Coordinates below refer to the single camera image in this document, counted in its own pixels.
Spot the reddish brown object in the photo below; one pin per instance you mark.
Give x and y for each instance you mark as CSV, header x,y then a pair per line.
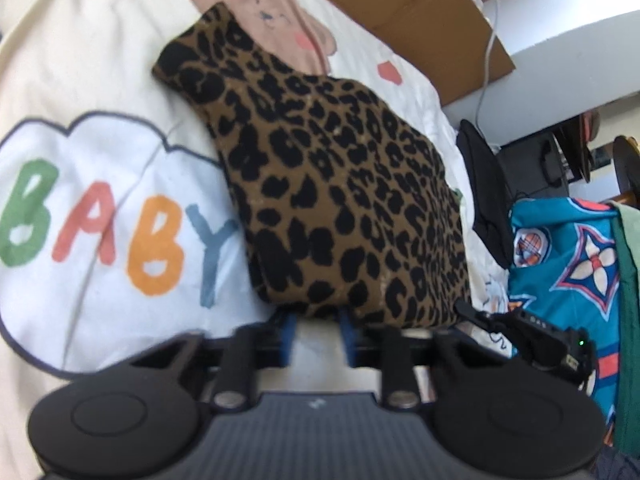
x,y
589,145

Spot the teal patterned blanket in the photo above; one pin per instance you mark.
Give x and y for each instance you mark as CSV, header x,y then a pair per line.
x,y
560,270

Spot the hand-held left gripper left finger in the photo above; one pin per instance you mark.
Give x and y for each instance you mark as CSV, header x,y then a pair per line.
x,y
287,340

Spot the brown cardboard sheet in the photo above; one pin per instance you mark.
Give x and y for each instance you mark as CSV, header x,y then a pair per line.
x,y
425,25

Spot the green cloth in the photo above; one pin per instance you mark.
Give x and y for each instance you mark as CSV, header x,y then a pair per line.
x,y
630,310

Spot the black folded garment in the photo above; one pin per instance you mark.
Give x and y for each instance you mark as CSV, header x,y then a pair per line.
x,y
485,185

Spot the bear printed blanket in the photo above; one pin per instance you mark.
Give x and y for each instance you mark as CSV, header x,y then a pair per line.
x,y
100,85

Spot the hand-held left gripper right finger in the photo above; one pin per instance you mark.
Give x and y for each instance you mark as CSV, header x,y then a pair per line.
x,y
349,340

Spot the leopard print skirt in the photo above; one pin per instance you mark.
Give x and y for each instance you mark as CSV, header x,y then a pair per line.
x,y
325,175

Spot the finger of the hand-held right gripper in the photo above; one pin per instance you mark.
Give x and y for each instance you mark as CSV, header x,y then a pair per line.
x,y
492,320

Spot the black suitcase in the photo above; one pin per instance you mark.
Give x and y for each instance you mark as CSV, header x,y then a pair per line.
x,y
530,165

